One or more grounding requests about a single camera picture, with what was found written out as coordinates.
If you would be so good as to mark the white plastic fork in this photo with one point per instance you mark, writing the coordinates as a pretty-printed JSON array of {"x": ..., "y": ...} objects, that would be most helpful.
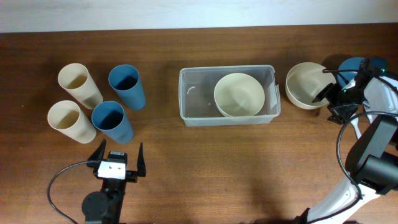
[{"x": 370, "y": 118}]

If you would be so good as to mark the cream bowl back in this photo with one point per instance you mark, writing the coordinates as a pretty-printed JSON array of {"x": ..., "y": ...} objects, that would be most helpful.
[{"x": 304, "y": 82}]

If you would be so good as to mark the blue cup front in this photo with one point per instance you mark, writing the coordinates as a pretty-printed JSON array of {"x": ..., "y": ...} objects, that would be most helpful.
[{"x": 110, "y": 118}]

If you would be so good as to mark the cream bowl front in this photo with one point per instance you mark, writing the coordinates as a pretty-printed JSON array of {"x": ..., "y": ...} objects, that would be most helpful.
[{"x": 238, "y": 94}]

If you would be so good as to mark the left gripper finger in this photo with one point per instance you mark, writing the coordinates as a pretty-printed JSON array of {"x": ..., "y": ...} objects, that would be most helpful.
[
  {"x": 99, "y": 152},
  {"x": 141, "y": 165}
]

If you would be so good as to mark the blue bowl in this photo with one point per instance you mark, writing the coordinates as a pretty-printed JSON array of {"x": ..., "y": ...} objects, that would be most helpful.
[{"x": 355, "y": 74}]

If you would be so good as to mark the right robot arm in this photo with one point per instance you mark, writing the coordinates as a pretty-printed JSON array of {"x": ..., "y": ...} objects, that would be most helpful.
[{"x": 369, "y": 170}]

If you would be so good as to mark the cream bowl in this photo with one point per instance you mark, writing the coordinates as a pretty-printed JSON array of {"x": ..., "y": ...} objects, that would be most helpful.
[
  {"x": 304, "y": 82},
  {"x": 238, "y": 94}
]

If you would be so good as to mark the white plastic spoon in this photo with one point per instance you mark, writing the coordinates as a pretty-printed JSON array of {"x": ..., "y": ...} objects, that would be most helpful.
[{"x": 354, "y": 123}]

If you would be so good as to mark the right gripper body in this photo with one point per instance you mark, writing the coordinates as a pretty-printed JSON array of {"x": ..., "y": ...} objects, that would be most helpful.
[{"x": 344, "y": 103}]

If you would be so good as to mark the cream cup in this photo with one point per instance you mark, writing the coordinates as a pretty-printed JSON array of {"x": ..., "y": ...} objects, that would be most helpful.
[
  {"x": 67, "y": 117},
  {"x": 77, "y": 81}
]

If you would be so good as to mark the blue cup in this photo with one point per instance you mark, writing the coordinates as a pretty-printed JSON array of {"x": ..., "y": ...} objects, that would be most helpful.
[
  {"x": 126, "y": 82},
  {"x": 110, "y": 118}
]

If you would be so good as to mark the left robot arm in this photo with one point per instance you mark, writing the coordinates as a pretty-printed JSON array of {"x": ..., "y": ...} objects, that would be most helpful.
[{"x": 105, "y": 205}]

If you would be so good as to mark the cream cup back left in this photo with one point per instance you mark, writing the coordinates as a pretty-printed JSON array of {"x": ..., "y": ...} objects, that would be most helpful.
[{"x": 77, "y": 81}]

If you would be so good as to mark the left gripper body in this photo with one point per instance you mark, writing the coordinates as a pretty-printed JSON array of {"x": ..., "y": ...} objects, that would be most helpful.
[{"x": 118, "y": 185}]

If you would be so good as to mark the cream cup front left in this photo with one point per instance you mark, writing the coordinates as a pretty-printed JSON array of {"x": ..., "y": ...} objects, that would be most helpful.
[{"x": 67, "y": 117}]

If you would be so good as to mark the blue cup back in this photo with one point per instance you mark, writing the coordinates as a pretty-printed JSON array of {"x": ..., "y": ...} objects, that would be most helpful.
[{"x": 126, "y": 82}]

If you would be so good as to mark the clear plastic container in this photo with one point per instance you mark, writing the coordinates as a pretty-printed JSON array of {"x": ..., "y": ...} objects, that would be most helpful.
[{"x": 196, "y": 95}]

